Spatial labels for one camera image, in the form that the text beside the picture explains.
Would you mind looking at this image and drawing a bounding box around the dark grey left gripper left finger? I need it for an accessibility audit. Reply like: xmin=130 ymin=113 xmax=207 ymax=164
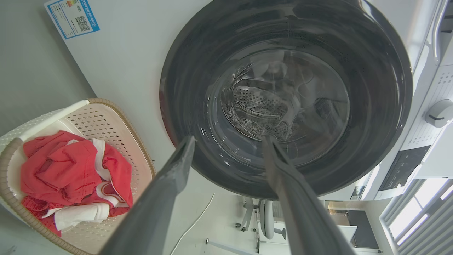
xmin=99 ymin=136 xmax=196 ymax=255

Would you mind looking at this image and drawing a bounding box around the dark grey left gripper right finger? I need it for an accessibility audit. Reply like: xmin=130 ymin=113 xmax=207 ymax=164
xmin=261 ymin=135 xmax=356 ymax=255

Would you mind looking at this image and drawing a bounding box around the white perforated laundry basket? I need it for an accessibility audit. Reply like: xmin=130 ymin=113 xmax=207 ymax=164
xmin=0 ymin=98 xmax=156 ymax=255

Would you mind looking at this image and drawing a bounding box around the white desk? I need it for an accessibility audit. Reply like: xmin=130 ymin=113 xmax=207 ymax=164
xmin=258 ymin=221 xmax=358 ymax=255

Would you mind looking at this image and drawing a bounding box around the small dark washer sticker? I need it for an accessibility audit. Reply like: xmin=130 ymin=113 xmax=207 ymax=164
xmin=350 ymin=185 xmax=366 ymax=200

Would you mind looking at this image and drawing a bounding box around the black cabinet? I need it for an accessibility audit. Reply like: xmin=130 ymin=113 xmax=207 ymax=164
xmin=347 ymin=210 xmax=379 ymax=249

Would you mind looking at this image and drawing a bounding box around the white cloth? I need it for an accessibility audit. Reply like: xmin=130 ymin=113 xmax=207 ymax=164
xmin=42 ymin=203 xmax=110 ymax=231

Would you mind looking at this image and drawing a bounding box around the red garment with white trim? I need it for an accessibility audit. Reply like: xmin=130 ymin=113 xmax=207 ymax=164
xmin=20 ymin=131 xmax=133 ymax=237

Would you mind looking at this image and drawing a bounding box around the black washer display panel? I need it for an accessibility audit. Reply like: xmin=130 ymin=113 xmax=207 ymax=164
xmin=379 ymin=145 xmax=431 ymax=191

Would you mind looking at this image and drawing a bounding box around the window with grey blinds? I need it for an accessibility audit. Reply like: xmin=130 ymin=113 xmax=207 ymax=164
xmin=379 ymin=177 xmax=453 ymax=255

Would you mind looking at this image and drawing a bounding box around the round dark washing machine door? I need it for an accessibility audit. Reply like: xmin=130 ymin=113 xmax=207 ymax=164
xmin=159 ymin=0 xmax=413 ymax=200

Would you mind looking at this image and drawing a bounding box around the white washing machine body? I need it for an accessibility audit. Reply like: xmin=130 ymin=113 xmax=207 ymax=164
xmin=44 ymin=0 xmax=453 ymax=201

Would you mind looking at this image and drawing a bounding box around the white washing machine dial knob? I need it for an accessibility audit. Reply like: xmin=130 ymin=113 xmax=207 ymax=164
xmin=425 ymin=99 xmax=453 ymax=128

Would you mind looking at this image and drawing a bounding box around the blue energy label sticker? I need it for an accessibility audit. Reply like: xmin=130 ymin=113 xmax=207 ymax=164
xmin=44 ymin=0 xmax=100 ymax=40

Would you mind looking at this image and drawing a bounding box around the white detergent drawer front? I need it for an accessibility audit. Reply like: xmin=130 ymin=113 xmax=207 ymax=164
xmin=412 ymin=0 xmax=453 ymax=68

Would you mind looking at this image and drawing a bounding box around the thin white cable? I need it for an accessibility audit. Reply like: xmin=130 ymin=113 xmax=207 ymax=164
xmin=170 ymin=193 xmax=215 ymax=255

